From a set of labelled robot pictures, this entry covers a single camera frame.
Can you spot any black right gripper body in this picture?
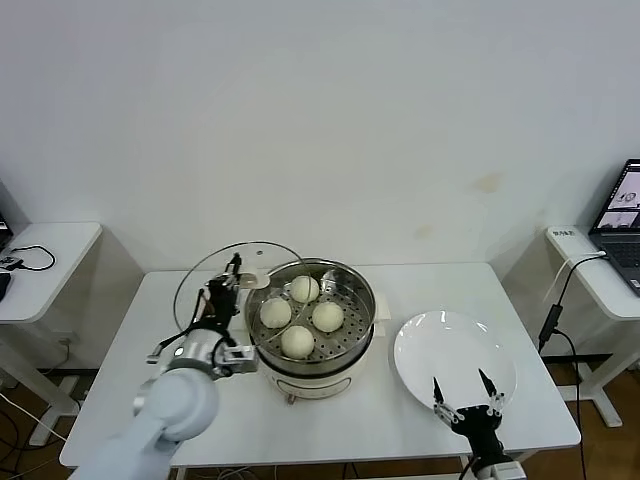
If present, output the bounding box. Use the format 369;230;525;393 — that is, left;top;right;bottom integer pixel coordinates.
449;405;504;464

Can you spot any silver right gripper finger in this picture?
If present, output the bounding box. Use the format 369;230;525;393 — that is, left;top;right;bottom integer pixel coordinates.
431;376;459;425
478;368;506;419

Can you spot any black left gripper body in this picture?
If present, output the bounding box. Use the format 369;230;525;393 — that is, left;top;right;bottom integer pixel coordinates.
204;277;244;329

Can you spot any round glass pot lid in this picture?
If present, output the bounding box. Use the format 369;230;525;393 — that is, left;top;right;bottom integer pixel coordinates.
173;241;321;351

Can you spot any white steamed baozi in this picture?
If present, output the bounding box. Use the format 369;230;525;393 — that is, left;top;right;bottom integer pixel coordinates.
312;301;346;334
290;275;320;304
259;298;293;330
280;324;316;360

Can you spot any stainless steel steamer basket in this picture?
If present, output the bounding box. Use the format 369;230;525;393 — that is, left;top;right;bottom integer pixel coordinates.
242;257;392;369

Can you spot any large white round plate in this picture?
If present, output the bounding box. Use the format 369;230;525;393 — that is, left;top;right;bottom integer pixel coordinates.
393;310;518;422

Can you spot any cream electric pot base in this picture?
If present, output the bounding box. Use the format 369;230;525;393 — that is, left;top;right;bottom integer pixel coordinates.
254;319;392;405

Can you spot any white side desk with label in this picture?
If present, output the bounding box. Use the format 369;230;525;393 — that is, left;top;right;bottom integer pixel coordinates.
544;225;640;429

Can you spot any white side desk with mouse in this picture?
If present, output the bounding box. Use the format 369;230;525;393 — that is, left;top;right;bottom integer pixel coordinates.
0;222;104;446

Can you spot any grey laptop with dark screen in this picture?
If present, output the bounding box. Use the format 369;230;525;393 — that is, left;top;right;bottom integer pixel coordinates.
588;159;640;296

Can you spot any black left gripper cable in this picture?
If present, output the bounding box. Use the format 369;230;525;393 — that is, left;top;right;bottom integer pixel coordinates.
192;287;211;326

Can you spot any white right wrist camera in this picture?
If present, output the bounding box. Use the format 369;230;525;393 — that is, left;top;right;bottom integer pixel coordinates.
480;462;525;480

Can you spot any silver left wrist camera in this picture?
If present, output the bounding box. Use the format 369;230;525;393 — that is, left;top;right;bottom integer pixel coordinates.
219;344;259;375

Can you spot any white laptop cable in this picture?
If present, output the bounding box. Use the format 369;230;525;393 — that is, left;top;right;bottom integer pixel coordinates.
543;251;609;304

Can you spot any thin black looped cable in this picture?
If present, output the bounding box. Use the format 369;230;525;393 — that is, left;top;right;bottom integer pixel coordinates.
9;244;57;272

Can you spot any white floor cable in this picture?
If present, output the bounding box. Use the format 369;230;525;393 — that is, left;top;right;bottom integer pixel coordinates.
0;389;69;444

